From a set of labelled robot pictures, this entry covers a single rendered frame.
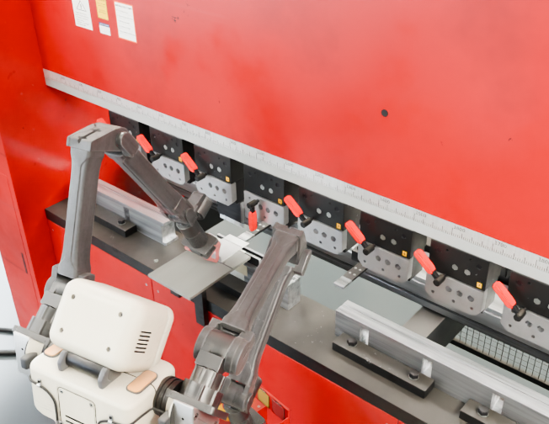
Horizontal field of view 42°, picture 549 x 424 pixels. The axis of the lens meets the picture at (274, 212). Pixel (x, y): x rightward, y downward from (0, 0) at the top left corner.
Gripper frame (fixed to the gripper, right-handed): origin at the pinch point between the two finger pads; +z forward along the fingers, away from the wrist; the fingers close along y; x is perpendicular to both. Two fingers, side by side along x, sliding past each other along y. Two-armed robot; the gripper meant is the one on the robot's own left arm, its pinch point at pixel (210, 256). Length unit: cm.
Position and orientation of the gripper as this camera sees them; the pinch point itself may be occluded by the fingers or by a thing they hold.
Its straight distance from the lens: 223.4
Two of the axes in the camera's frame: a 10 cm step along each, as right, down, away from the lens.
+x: -5.6, 7.5, -3.3
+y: -7.7, -3.4, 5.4
